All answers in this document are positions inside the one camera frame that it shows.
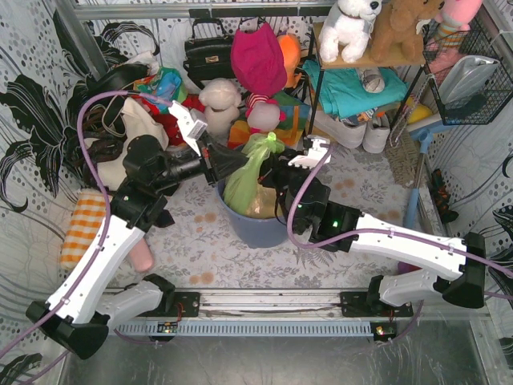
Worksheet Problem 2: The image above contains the green trash bag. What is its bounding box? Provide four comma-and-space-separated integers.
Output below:
222, 132, 285, 217

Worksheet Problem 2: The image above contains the blue-grey trash bin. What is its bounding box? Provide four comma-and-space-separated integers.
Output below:
215, 180, 288, 249

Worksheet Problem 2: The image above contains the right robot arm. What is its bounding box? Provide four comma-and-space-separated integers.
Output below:
259, 150, 486, 312

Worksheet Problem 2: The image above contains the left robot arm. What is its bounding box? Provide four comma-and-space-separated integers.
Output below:
26, 133, 248, 359

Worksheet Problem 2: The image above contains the cream canvas tote bag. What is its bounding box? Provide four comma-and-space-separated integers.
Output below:
85, 99, 169, 192

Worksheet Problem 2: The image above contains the magenta cloth bag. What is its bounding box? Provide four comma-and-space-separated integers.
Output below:
231, 22, 287, 96

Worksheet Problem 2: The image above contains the crumpled brown paper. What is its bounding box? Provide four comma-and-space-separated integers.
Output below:
244, 184, 281, 219

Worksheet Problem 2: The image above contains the red cloth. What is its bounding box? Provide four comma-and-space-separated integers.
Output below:
142, 94, 205, 146

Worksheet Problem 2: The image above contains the rainbow striped cloth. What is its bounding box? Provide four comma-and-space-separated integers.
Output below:
228, 91, 311, 148

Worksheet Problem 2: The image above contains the white fluffy plush lamb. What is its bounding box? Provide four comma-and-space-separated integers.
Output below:
199, 78, 242, 136

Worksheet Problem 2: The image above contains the pink white plush doll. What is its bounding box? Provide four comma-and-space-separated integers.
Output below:
245, 93, 286, 134

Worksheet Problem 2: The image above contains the colourful printed cloth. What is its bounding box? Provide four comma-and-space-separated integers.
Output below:
133, 67, 188, 103

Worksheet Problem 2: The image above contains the black leather handbag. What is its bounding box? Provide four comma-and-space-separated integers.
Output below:
183, 18, 236, 90

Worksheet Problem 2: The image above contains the teal folded cloth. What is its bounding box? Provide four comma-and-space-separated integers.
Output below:
317, 68, 407, 118

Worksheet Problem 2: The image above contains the white sneaker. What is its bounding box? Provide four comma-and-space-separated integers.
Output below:
362, 114, 390, 154

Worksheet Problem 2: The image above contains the black hat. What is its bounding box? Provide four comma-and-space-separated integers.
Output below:
84, 63, 150, 101

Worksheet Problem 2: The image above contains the pink glasses case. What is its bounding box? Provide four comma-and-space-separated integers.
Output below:
128, 237, 155, 273

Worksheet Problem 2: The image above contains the orange plush toy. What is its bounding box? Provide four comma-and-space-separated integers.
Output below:
277, 34, 301, 88

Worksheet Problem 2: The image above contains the orange checked towel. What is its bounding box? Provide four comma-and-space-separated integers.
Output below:
59, 188, 106, 270

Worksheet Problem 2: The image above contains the grey small plush ball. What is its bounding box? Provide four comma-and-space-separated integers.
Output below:
358, 67, 385, 93

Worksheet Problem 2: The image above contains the white plush dog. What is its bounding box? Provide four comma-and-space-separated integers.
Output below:
319, 0, 382, 63

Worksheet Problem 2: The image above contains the brown teddy bear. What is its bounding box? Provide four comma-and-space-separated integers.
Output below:
370, 0, 445, 63

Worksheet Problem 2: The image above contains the silver foil pouch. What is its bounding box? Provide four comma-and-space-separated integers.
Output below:
438, 55, 500, 104

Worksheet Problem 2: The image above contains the pink plush toy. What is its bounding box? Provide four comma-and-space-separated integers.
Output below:
432, 0, 483, 48

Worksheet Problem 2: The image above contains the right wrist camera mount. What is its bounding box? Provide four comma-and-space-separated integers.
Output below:
288, 135, 330, 169

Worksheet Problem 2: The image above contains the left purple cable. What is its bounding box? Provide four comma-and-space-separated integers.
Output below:
0, 90, 173, 385

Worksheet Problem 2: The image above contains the purple cable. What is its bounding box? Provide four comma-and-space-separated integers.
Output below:
286, 146, 513, 302
0, 90, 173, 385

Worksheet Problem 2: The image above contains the metal mounting rail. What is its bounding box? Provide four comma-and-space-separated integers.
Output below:
103, 286, 490, 342

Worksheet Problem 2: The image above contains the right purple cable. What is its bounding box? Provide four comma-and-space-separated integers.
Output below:
286, 146, 513, 302

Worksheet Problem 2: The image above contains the black wire basket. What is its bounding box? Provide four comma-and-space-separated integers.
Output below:
423, 19, 512, 126

